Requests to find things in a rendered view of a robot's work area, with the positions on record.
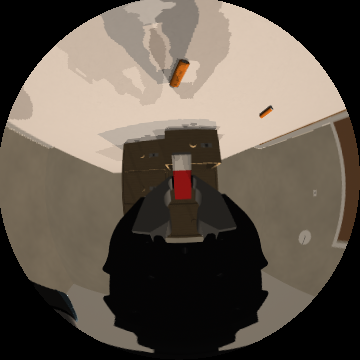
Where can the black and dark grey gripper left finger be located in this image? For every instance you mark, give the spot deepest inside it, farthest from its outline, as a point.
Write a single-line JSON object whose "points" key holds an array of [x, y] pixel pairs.
{"points": [[148, 217]]}

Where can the wooden chest of drawers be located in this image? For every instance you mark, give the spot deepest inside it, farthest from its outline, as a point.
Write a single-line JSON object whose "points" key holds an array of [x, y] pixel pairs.
{"points": [[166, 171]]}

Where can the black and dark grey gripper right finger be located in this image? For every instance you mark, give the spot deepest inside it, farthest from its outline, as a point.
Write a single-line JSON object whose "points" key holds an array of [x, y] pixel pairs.
{"points": [[218, 214]]}

